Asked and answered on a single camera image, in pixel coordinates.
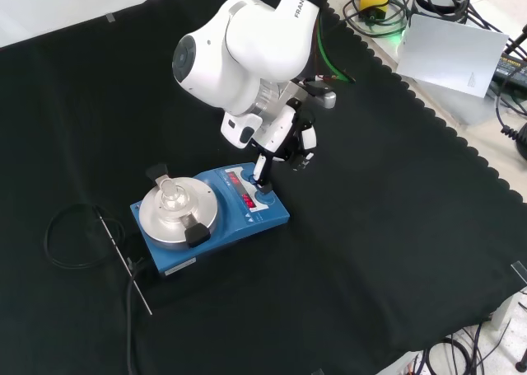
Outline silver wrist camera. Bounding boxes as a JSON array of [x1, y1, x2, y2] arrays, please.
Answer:
[[304, 80, 338, 110]]

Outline thin black probe cable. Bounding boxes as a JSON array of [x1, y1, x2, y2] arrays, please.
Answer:
[[44, 203, 127, 269]]

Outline black bench cloth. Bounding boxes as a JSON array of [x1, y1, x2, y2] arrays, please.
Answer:
[[0, 0, 527, 375]]

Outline pale board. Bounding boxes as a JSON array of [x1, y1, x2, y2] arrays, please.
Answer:
[[395, 13, 510, 100]]

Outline heater with blue base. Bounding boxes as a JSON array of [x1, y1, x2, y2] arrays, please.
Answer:
[[130, 162, 291, 280]]

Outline silver heating block black handles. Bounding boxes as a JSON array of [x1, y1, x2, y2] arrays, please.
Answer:
[[138, 163, 219, 248]]

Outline clear round-bottom glass flask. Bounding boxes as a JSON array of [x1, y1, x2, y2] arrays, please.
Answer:
[[158, 179, 189, 213]]

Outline thin metal probe rod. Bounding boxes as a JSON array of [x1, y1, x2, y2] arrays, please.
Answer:
[[98, 213, 154, 316]]

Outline black power adapter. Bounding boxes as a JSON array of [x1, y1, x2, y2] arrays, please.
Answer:
[[492, 52, 527, 88]]

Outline yellow stop button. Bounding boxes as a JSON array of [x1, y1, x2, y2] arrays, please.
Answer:
[[358, 0, 390, 21]]

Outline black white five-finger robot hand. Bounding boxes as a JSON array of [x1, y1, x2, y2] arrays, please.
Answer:
[[219, 101, 319, 194]]

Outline green cable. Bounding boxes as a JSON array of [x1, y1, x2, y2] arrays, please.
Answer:
[[315, 16, 356, 84]]

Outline black heater power cable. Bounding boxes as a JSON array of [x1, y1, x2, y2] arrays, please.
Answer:
[[124, 255, 146, 375]]

